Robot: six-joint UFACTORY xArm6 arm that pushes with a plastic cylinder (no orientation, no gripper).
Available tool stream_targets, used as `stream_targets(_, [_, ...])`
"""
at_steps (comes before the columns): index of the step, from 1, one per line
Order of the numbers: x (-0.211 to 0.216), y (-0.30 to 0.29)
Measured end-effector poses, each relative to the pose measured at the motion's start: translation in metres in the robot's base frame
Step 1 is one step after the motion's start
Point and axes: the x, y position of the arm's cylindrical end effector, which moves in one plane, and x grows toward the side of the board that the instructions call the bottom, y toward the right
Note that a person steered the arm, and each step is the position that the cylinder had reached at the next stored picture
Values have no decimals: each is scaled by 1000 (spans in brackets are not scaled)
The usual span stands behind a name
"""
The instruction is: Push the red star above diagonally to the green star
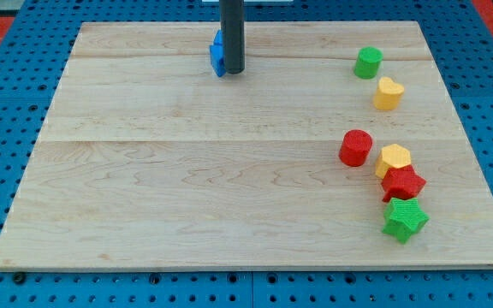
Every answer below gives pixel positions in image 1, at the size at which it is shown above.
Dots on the red star block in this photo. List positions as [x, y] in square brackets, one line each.
[403, 183]

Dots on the green star block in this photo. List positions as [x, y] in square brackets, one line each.
[403, 218]

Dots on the light wooden board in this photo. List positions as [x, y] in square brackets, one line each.
[149, 162]

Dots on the blue block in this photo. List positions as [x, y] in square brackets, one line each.
[216, 54]

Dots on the red cylinder block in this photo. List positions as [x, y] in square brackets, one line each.
[355, 148]

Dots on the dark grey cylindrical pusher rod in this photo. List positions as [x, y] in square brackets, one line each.
[232, 19]

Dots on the yellow hexagon block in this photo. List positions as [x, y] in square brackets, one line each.
[391, 156]

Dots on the yellow heart block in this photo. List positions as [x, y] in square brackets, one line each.
[388, 94]

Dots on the green cylinder block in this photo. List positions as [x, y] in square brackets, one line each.
[368, 62]

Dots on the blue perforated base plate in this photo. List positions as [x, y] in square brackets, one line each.
[33, 54]

